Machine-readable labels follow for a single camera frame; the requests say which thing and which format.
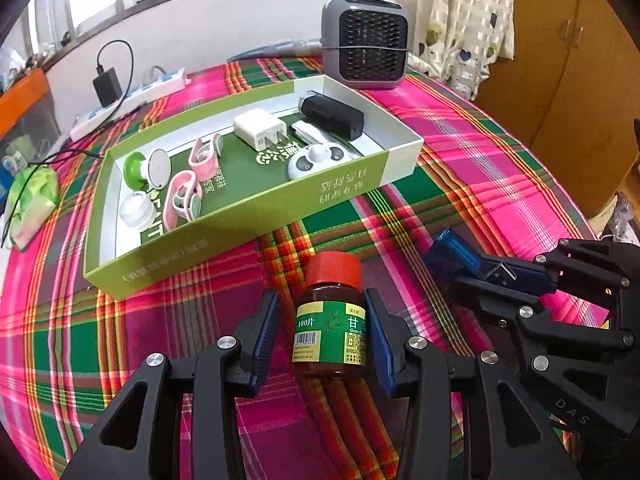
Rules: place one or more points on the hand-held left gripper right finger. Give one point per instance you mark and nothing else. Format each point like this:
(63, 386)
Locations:
(375, 340)

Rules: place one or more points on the black power adapter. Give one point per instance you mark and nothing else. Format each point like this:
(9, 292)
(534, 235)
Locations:
(107, 85)

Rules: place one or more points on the pink tape roll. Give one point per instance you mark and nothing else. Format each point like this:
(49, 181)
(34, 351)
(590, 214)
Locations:
(202, 165)

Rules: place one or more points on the white wall charger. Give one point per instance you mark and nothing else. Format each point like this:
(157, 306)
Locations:
(255, 127)

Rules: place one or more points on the black rectangular device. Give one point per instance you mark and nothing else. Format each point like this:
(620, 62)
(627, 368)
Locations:
(335, 115)

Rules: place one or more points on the cream patterned curtain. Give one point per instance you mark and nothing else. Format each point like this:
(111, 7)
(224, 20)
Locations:
(460, 20)

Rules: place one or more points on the wooden wardrobe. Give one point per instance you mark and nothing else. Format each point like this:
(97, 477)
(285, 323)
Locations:
(575, 85)

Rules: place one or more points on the blue white carton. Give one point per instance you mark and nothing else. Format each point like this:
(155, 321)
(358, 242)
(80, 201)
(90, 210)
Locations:
(4, 182)

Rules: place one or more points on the crumpled plastic bag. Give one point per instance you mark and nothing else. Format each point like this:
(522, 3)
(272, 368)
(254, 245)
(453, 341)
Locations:
(622, 217)

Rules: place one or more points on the orange lidded storage bin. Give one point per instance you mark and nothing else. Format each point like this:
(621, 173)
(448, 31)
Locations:
(25, 95)

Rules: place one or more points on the white power strip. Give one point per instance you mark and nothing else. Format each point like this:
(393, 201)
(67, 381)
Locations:
(160, 82)

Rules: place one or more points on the grey pointed object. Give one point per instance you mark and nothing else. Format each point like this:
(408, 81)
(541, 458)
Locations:
(280, 49)

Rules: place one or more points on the blue transparent case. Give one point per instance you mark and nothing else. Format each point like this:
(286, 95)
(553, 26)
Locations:
(450, 250)

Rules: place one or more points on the pink clip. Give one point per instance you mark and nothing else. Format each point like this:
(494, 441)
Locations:
(177, 185)

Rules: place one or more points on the green tissue pack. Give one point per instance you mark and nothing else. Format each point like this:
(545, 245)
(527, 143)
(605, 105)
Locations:
(35, 195)

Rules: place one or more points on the green white suction knob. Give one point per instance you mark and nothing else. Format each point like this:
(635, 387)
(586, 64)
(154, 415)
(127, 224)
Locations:
(157, 167)

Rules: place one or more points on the brown pill bottle red cap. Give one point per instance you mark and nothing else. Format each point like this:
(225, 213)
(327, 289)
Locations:
(330, 330)

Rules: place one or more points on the pink green plaid tablecloth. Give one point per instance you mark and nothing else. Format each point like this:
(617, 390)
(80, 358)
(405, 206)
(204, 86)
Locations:
(475, 160)

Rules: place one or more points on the silver lighter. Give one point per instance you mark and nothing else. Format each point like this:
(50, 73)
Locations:
(305, 130)

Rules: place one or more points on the small white round jar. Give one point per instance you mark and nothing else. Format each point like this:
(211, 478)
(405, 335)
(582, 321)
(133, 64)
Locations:
(136, 210)

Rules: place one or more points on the grey space heater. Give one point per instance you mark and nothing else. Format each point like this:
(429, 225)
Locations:
(370, 45)

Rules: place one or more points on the green white cardboard box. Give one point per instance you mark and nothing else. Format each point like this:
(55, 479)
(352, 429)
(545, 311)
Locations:
(225, 240)

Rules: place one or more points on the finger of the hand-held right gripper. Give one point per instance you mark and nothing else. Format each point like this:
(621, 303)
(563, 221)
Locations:
(535, 280)
(500, 305)

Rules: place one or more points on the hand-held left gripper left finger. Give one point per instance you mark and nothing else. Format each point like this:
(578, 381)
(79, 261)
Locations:
(265, 330)

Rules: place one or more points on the white panda gadget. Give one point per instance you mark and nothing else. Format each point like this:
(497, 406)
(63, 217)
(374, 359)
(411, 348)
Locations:
(315, 160)

